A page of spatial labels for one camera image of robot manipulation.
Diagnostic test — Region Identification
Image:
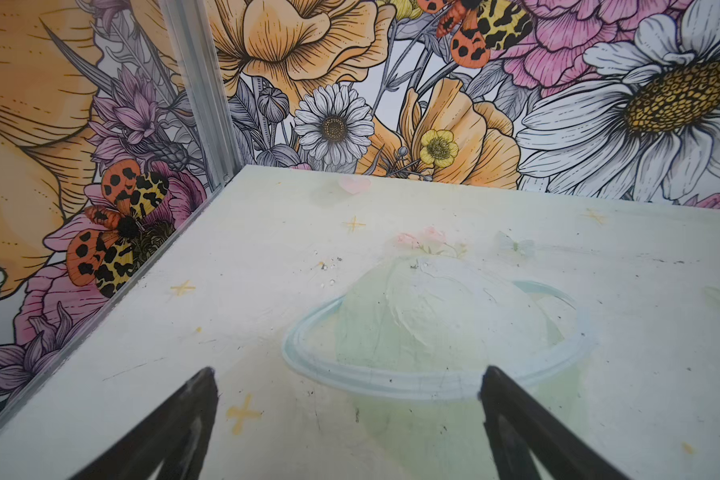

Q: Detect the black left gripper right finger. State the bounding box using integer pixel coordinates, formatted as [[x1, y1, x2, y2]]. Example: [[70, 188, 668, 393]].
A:
[[479, 366, 627, 480]]

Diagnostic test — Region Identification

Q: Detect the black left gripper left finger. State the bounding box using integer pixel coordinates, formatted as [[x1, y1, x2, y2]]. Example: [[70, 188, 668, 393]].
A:
[[73, 367, 218, 479]]

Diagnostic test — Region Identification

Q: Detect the aluminium corner post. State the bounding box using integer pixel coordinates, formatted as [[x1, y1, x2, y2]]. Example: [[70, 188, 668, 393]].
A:
[[160, 0, 246, 191]]

